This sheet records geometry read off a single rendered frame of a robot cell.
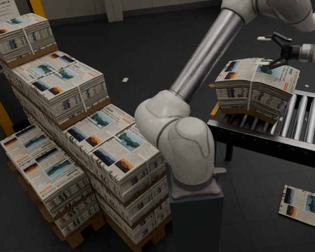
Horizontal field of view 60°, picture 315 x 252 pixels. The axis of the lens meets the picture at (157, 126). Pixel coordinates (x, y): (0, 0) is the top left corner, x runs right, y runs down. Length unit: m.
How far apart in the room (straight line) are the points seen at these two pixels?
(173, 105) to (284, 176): 1.66
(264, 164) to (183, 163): 1.70
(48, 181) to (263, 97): 1.35
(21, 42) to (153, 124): 1.35
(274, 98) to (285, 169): 1.10
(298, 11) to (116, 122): 1.11
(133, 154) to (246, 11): 0.86
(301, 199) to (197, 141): 1.61
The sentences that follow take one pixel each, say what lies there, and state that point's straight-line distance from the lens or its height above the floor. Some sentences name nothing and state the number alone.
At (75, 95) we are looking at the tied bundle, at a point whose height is 1.01.
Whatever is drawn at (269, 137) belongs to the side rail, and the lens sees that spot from 1.61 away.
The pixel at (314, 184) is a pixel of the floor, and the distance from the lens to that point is 2.54.
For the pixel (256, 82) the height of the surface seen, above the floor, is 1.05.
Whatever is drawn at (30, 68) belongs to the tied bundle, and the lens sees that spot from 2.08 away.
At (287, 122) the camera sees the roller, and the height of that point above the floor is 0.80.
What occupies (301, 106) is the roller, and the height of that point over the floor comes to 0.80.
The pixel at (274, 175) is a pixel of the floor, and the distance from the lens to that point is 2.50.
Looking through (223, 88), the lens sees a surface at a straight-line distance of 1.63.
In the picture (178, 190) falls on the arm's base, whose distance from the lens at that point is 1.04.
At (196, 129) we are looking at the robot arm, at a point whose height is 1.27.
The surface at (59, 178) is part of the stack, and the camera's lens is 1.80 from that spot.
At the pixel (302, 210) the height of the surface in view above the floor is 0.01.
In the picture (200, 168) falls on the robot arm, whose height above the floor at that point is 1.14.
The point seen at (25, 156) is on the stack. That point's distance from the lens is 2.07.
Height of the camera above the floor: 1.85
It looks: 40 degrees down
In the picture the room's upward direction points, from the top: 7 degrees counter-clockwise
